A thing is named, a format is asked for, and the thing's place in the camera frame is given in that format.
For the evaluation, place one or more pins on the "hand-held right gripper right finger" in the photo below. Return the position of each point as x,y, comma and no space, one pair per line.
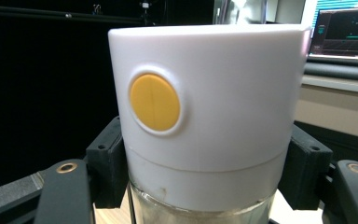
306,169

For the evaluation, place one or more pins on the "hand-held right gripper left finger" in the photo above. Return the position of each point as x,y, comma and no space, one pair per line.
107,168

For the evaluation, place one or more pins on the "beige desk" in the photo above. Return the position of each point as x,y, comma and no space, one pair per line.
338,109

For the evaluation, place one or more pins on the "dark grey padded bar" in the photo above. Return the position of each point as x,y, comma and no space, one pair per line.
341,71

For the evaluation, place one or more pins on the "computer monitor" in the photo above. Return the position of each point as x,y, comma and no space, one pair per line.
345,34

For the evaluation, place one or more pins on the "camera on stand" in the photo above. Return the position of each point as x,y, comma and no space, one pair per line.
145,5

